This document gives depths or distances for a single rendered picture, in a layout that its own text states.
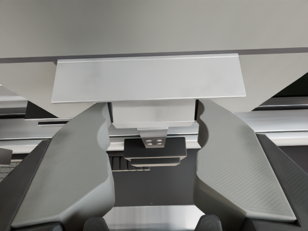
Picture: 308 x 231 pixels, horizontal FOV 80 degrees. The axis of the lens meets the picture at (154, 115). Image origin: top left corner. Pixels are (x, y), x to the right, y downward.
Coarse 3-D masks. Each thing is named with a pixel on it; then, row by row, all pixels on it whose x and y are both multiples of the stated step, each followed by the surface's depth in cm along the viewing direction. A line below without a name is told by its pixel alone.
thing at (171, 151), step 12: (144, 132) 22; (156, 132) 22; (132, 144) 36; (144, 144) 31; (156, 144) 31; (168, 144) 35; (180, 144) 35; (132, 156) 35; (144, 156) 35; (156, 156) 35; (168, 156) 35; (180, 156) 35
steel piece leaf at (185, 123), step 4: (116, 124) 19; (120, 124) 19; (124, 124) 19; (128, 124) 20; (132, 124) 20; (136, 124) 20; (140, 124) 20; (144, 124) 20; (148, 124) 20; (152, 124) 20; (156, 124) 20; (160, 124) 20; (164, 124) 20; (168, 124) 20; (172, 124) 20; (176, 124) 20; (180, 124) 20; (184, 124) 20; (188, 124) 20
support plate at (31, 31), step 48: (0, 0) 6; (48, 0) 6; (96, 0) 6; (144, 0) 6; (192, 0) 6; (240, 0) 6; (288, 0) 6; (0, 48) 8; (48, 48) 8; (96, 48) 8; (144, 48) 8; (192, 48) 8; (240, 48) 8; (48, 96) 13
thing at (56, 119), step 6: (30, 102) 18; (30, 108) 18; (36, 108) 18; (42, 108) 18; (30, 114) 18; (36, 114) 18; (42, 114) 18; (48, 114) 18; (30, 120) 18; (36, 120) 18; (42, 120) 18; (48, 120) 18; (54, 120) 18; (60, 120) 18; (66, 120) 18; (42, 126) 20; (48, 126) 20; (54, 126) 20
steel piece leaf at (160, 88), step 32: (64, 64) 9; (96, 64) 9; (128, 64) 9; (160, 64) 9; (192, 64) 8; (224, 64) 8; (64, 96) 8; (96, 96) 8; (128, 96) 8; (160, 96) 8; (192, 96) 8; (224, 96) 8
